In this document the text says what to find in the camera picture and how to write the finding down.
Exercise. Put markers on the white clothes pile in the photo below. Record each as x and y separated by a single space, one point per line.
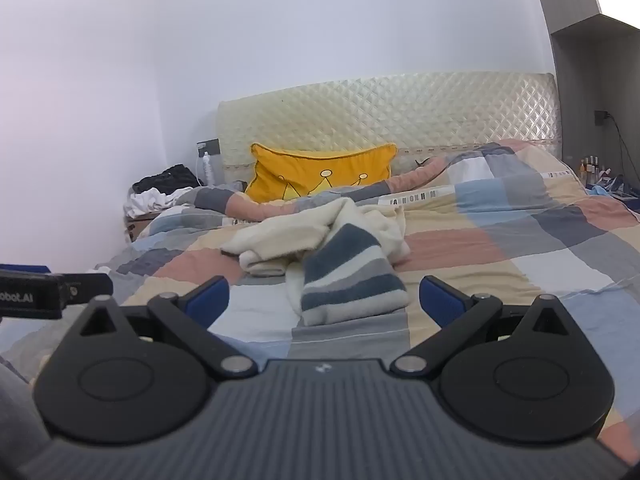
145 202

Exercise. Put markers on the cream quilted headboard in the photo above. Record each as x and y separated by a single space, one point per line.
400 110

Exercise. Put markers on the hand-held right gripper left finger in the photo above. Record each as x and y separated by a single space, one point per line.
210 299

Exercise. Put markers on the brown bedside box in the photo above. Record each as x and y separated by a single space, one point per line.
137 225

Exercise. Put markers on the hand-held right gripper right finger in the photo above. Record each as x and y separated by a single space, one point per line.
440 301

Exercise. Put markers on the white bottle by headboard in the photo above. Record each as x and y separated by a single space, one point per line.
207 167

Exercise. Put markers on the yellow crown print pillow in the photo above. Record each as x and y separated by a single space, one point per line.
300 167

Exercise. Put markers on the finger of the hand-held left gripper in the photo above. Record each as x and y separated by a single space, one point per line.
87 287

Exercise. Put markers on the checkered patchwork quilt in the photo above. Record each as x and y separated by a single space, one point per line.
500 240

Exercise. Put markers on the cream striped fleece sweater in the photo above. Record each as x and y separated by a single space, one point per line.
345 270

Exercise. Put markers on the dark wall socket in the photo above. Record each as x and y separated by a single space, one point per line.
210 146
601 117

